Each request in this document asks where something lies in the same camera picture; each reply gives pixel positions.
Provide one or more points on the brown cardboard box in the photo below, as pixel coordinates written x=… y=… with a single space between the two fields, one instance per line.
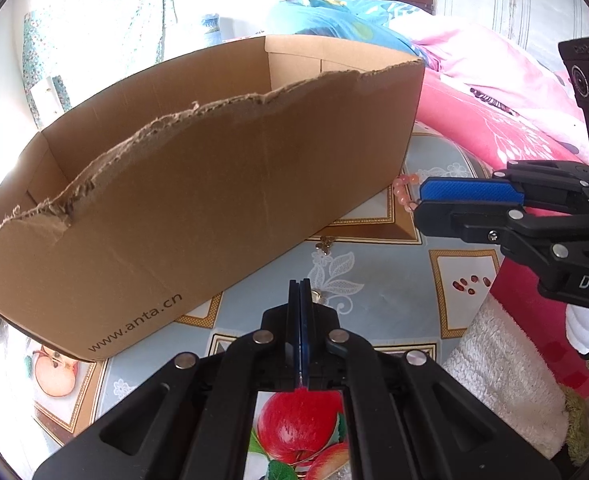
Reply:
x=178 y=182

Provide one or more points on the blue patterned quilt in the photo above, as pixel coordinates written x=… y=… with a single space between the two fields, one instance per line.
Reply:
x=365 y=21

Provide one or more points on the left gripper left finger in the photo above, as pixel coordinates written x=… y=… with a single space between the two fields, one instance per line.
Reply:
x=191 y=419

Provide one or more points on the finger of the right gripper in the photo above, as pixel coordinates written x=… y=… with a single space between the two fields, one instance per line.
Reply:
x=440 y=189
x=472 y=222

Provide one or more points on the white gloved right hand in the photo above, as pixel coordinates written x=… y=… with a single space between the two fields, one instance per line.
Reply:
x=577 y=328

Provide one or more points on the pink blanket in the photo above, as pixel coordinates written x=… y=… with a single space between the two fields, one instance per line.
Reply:
x=494 y=99

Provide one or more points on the white fluffy towel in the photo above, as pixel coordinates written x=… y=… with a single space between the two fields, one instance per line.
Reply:
x=498 y=363

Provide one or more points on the small gold butterfly charm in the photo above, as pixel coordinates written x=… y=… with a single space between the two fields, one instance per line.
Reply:
x=324 y=244

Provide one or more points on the floral teal curtain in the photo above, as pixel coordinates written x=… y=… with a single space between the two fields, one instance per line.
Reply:
x=73 y=49

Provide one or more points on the white wardrobe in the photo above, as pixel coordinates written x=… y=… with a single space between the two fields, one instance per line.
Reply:
x=536 y=25

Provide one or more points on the fruit patterned tablecloth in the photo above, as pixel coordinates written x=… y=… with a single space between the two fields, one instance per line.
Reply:
x=399 y=289

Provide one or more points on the blue water bottle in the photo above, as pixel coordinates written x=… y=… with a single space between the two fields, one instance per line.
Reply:
x=211 y=29

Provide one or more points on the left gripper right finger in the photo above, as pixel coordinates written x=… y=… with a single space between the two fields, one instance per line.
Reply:
x=406 y=417

